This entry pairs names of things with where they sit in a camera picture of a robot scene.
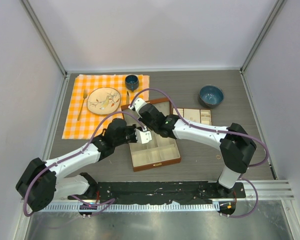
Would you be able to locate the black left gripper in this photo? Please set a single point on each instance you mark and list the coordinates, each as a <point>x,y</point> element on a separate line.
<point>132,128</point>

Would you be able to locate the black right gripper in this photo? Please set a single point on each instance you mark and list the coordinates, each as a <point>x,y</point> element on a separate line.
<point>143,119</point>

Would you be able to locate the brown jewelry box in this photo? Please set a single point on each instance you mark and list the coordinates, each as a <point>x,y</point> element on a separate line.
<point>159,152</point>

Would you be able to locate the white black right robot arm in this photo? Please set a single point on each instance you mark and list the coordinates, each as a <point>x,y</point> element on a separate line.
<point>236,149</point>

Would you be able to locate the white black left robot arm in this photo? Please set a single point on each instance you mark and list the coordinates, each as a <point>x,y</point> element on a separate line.
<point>44,181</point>

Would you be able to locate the brown jewelry tray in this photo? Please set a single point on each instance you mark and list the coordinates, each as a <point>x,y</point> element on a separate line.
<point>202,116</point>

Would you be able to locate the gold knife on cloth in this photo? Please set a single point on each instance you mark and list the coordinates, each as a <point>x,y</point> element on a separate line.
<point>127,98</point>

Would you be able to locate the beige floral ceramic plate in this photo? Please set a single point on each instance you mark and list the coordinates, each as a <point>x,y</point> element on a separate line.
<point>103,101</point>

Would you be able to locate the small dark blue cup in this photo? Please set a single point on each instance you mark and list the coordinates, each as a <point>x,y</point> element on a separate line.
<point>131,82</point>

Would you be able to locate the orange white checkered cloth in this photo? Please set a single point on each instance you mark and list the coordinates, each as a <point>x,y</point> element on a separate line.
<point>84,128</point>

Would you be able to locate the blue ceramic bowl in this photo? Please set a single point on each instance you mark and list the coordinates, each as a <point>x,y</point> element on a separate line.
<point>210,96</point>

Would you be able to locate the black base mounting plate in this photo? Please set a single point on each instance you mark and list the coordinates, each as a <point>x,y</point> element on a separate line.
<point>163,192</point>

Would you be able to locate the white slotted cable duct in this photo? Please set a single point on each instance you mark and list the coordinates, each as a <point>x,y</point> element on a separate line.
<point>75,206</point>

